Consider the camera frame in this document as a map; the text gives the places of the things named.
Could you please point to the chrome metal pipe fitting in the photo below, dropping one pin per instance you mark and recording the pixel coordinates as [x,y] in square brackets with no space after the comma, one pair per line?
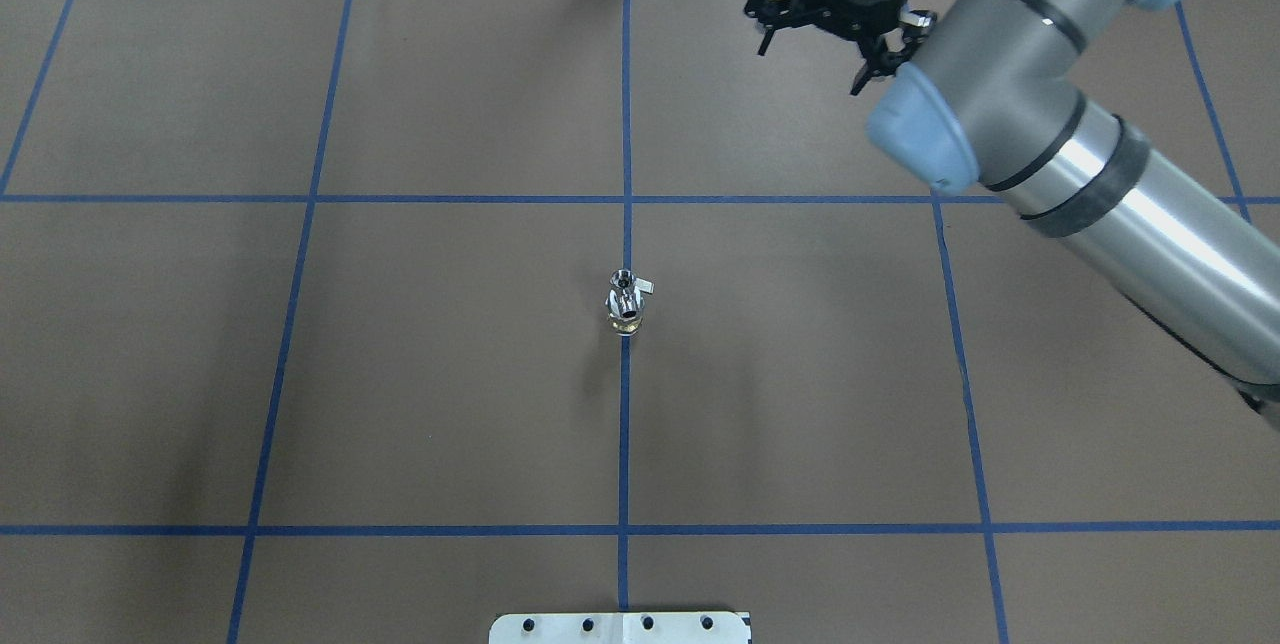
[624,300]

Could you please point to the white brass PPR valve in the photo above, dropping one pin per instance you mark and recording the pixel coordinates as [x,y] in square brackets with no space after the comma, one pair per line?
[628,328]

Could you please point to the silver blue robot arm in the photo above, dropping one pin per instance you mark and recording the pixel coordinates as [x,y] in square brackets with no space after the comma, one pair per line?
[987,99]

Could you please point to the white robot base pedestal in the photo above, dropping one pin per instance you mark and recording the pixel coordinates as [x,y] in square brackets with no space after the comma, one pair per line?
[623,627]

